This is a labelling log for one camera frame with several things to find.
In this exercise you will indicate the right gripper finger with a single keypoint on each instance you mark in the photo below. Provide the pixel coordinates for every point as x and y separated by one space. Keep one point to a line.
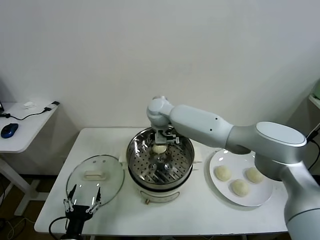
168 148

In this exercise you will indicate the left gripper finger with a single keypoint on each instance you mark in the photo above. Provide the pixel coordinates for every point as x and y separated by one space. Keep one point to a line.
68 201
96 202

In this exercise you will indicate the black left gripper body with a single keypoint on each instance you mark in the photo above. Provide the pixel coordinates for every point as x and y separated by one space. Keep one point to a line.
77 215

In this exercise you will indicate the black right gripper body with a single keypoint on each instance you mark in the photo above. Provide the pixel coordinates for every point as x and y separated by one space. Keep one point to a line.
161 137

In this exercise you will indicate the white steamed baozi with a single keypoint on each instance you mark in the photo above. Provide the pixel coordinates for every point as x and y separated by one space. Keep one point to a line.
240 188
158 149
223 173
254 175

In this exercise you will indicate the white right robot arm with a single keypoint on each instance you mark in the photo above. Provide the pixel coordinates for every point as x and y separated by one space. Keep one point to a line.
200 120

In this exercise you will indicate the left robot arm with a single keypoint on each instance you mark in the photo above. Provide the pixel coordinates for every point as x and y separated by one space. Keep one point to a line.
72 237

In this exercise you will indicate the perforated steel steamer basket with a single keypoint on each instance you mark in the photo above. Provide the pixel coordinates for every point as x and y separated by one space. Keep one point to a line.
140 162

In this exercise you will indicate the glass pot lid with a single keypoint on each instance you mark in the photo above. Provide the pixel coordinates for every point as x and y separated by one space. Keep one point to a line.
100 162

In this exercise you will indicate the cream electric cooking pot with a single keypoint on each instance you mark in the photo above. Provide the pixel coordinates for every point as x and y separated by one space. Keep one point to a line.
160 195

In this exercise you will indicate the white side table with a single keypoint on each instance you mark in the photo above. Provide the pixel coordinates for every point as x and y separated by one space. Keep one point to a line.
25 130

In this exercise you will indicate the blue computer mouse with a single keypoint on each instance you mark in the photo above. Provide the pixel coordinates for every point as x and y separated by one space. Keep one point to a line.
9 130

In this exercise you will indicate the white round plate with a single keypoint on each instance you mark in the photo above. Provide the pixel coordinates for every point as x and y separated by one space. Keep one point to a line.
250 197

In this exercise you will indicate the crumpled white tissue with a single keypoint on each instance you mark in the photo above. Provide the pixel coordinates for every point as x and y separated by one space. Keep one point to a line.
29 105

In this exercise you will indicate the dark laptop screen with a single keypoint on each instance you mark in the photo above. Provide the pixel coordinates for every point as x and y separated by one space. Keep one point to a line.
2 106

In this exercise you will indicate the pale green container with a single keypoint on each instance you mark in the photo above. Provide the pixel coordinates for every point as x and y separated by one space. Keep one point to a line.
317 88

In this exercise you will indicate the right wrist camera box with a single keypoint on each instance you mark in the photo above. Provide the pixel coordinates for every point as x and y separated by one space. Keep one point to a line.
175 139

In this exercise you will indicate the white wall shelf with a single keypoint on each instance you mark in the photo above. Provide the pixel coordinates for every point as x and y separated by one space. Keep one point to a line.
315 100

